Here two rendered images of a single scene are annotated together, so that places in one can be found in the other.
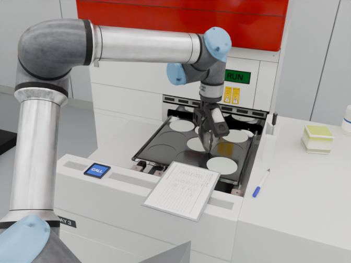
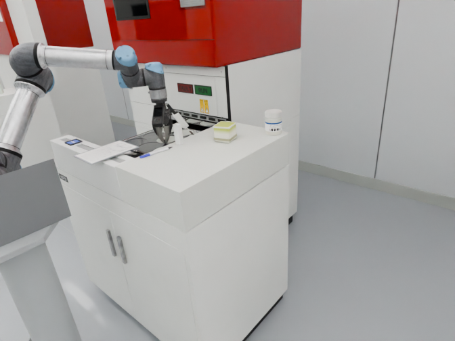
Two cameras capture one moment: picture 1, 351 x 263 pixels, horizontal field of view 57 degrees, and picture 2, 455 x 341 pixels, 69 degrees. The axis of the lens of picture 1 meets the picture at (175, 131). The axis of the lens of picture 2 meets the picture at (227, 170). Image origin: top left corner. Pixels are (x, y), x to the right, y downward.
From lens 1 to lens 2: 1.00 m
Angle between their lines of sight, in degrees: 21
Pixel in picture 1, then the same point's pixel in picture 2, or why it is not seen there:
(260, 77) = (217, 90)
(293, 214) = (151, 166)
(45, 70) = (18, 70)
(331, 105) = (397, 140)
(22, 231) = not seen: outside the picture
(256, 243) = (126, 184)
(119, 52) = (56, 60)
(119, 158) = not seen: hidden behind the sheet
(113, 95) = (143, 110)
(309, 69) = (372, 102)
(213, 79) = (151, 84)
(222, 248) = (116, 189)
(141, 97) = not seen: hidden behind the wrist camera
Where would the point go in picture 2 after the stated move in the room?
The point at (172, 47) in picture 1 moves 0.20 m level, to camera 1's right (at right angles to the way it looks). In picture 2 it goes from (91, 57) to (135, 56)
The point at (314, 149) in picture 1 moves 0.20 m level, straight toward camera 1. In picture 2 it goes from (219, 138) to (177, 153)
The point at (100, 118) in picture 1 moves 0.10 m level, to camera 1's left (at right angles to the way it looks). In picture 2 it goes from (139, 129) to (126, 128)
